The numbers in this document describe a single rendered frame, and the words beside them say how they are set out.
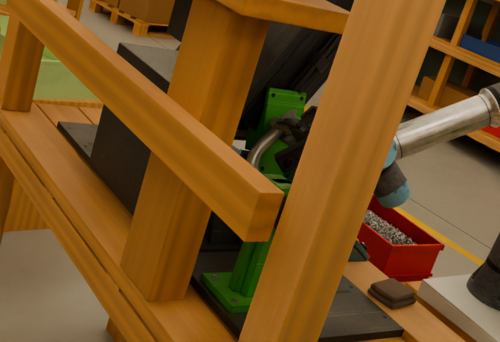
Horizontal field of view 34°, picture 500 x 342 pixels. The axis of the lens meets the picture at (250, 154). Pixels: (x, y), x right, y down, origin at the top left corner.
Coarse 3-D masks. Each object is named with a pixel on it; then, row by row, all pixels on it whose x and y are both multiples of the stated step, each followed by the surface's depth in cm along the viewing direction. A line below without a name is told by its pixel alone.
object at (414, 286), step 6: (414, 282) 219; (420, 282) 220; (414, 288) 215; (414, 294) 215; (420, 300) 214; (426, 306) 212; (432, 312) 211; (438, 312) 209; (438, 318) 209; (444, 318) 208; (450, 324) 206; (456, 330) 205; (462, 330) 203; (462, 336) 203; (468, 336) 202
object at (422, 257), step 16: (368, 208) 255; (384, 208) 250; (368, 224) 243; (384, 224) 244; (400, 224) 245; (368, 240) 227; (384, 240) 222; (400, 240) 237; (416, 240) 240; (432, 240) 235; (384, 256) 222; (400, 256) 224; (416, 256) 228; (432, 256) 232; (384, 272) 223; (400, 272) 227; (416, 272) 231
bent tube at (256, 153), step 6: (270, 132) 190; (276, 132) 190; (282, 132) 191; (264, 138) 190; (270, 138) 190; (276, 138) 191; (258, 144) 189; (264, 144) 190; (270, 144) 190; (252, 150) 189; (258, 150) 189; (264, 150) 190; (252, 156) 189; (258, 156) 189; (252, 162) 189; (258, 162) 190
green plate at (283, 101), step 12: (276, 96) 194; (288, 96) 196; (300, 96) 198; (264, 108) 193; (276, 108) 194; (288, 108) 196; (300, 108) 198; (264, 120) 193; (252, 132) 199; (264, 132) 194; (252, 144) 199; (276, 144) 196; (264, 156) 195; (264, 168) 195; (276, 168) 198
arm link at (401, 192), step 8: (392, 168) 169; (384, 176) 169; (392, 176) 170; (400, 176) 171; (376, 184) 170; (384, 184) 170; (392, 184) 170; (400, 184) 171; (408, 184) 175; (376, 192) 172; (384, 192) 171; (392, 192) 171; (400, 192) 172; (408, 192) 174; (384, 200) 173; (392, 200) 172; (400, 200) 173
